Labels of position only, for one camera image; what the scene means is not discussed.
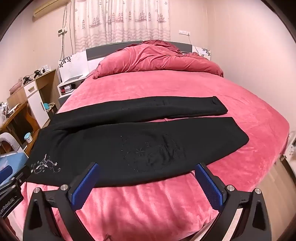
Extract wooden desk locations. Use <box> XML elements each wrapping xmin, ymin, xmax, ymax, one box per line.
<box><xmin>0</xmin><ymin>101</ymin><xmax>40</xmax><ymax>153</ymax></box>

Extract pink bag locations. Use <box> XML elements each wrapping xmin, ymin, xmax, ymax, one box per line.
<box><xmin>10</xmin><ymin>79</ymin><xmax>23</xmax><ymax>93</ymax></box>

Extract black device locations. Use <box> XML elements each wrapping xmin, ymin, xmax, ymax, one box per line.
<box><xmin>22</xmin><ymin>69</ymin><xmax>45</xmax><ymax>84</ymax></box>

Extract pink duvet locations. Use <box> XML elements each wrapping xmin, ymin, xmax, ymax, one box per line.
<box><xmin>92</xmin><ymin>40</ymin><xmax>224</xmax><ymax>80</ymax></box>

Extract white furniture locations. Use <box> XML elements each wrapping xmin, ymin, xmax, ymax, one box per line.
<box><xmin>281</xmin><ymin>137</ymin><xmax>296</xmax><ymax>164</ymax></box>

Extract grey and white headboard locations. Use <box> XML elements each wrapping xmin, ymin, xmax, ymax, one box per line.
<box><xmin>58</xmin><ymin>41</ymin><xmax>211</xmax><ymax>82</ymax></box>

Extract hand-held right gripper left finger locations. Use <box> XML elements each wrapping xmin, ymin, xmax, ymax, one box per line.
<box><xmin>23</xmin><ymin>162</ymin><xmax>100</xmax><ymax>241</ymax></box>

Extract wooden cabinet with white door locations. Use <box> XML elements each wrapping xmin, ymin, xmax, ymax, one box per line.
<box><xmin>7</xmin><ymin>69</ymin><xmax>61</xmax><ymax>128</ymax></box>

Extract white chair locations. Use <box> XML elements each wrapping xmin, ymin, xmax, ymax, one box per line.
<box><xmin>0</xmin><ymin>132</ymin><xmax>23</xmax><ymax>154</ymax></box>

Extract white nightstand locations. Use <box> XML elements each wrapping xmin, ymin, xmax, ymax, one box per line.
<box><xmin>57</xmin><ymin>76</ymin><xmax>87</xmax><ymax>107</ymax></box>

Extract hanging cable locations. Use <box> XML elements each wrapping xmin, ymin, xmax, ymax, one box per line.
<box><xmin>60</xmin><ymin>5</ymin><xmax>70</xmax><ymax>61</ymax></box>

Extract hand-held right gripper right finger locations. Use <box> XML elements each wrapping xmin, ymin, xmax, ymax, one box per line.
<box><xmin>195</xmin><ymin>162</ymin><xmax>272</xmax><ymax>241</ymax></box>

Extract bed with pink sheet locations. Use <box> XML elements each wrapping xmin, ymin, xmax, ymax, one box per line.
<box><xmin>7</xmin><ymin>70</ymin><xmax>290</xmax><ymax>241</ymax></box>

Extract wall air conditioner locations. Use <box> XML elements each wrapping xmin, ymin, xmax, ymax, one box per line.
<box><xmin>32</xmin><ymin>0</ymin><xmax>55</xmax><ymax>18</ymax></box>

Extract black embroidered pants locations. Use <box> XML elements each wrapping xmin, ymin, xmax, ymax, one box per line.
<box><xmin>25</xmin><ymin>96</ymin><xmax>250</xmax><ymax>189</ymax></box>

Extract light blue box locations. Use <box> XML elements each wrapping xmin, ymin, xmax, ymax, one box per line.
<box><xmin>0</xmin><ymin>151</ymin><xmax>29</xmax><ymax>172</ymax></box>

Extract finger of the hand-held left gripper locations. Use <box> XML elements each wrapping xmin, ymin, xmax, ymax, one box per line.
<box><xmin>0</xmin><ymin>165</ymin><xmax>12</xmax><ymax>184</ymax></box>

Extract white printed curtain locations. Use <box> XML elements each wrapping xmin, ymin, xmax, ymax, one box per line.
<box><xmin>74</xmin><ymin>0</ymin><xmax>171</xmax><ymax>52</ymax></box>

